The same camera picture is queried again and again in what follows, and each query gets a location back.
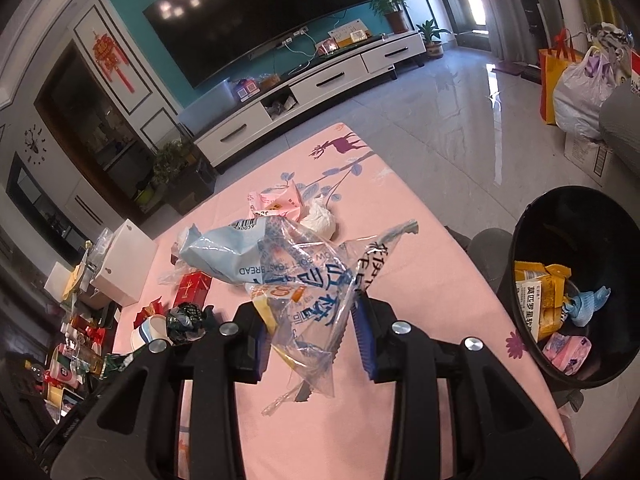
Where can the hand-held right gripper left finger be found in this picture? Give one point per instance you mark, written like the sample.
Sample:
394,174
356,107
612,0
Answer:
257,360

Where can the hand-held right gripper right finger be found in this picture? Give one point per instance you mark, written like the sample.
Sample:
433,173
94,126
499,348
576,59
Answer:
364,340

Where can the clear printed plastic bag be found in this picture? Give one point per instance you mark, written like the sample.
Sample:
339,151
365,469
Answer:
315,300

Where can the white tissue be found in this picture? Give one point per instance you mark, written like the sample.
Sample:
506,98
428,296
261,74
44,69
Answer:
317,220

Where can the yellow potato chip bag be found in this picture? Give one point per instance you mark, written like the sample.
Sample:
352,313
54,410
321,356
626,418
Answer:
537,300

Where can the blue waffle cloth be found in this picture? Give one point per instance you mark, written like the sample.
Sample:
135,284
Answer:
587,305

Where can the black trash bin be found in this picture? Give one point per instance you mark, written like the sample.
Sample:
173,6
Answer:
575,230

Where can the black crumpled wrapper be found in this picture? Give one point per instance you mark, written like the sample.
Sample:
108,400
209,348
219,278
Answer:
187,322

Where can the pink printed tablecloth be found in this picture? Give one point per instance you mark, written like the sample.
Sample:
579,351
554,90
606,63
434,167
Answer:
400,260

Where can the red box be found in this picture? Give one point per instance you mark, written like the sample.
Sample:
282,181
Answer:
192,290

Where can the white blue paper cup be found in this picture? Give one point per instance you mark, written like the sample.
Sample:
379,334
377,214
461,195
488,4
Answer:
150,332

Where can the red wrapper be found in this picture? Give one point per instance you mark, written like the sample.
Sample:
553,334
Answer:
147,310

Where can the pink plastic wrapper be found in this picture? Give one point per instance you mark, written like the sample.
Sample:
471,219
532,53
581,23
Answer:
275,200

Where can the pile of jars and packets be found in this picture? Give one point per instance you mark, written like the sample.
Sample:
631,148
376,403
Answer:
75,360

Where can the pink packet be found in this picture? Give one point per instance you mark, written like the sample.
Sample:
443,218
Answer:
567,352

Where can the leafy green plant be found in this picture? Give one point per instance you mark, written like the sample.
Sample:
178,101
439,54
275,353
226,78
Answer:
170,160

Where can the translucent storage bin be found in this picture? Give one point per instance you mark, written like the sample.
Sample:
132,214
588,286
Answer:
205,107

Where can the white TV cabinet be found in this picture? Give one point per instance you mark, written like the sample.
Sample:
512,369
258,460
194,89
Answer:
320,80

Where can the orange basket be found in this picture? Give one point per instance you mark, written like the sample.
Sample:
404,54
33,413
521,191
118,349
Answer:
270,81

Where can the cardboard box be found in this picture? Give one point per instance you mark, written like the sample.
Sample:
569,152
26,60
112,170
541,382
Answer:
590,160

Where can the dark wooden display cabinet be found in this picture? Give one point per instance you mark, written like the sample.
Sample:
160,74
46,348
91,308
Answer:
95,120

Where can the red snack packet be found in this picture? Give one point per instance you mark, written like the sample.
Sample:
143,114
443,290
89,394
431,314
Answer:
327,47

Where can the small potted plant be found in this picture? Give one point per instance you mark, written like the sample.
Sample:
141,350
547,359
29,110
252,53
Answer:
432,40

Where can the yellow desk calendar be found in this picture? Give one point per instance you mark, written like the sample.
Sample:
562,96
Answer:
350,31

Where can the yellow red shopping bag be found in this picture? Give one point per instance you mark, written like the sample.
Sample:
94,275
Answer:
552,85

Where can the white plastic bag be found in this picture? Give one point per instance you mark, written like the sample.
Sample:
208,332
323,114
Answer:
580,100

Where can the tall potted plant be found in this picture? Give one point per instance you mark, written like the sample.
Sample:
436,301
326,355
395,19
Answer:
395,10

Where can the grey sofa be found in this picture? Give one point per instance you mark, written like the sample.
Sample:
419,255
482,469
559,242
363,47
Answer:
622,120

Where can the black television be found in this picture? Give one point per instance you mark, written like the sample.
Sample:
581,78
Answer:
260,15

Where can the deer wall clock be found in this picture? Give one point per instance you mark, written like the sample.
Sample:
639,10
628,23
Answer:
35,142

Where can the red knot wall decoration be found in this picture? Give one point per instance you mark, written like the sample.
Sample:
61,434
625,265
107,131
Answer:
112,57

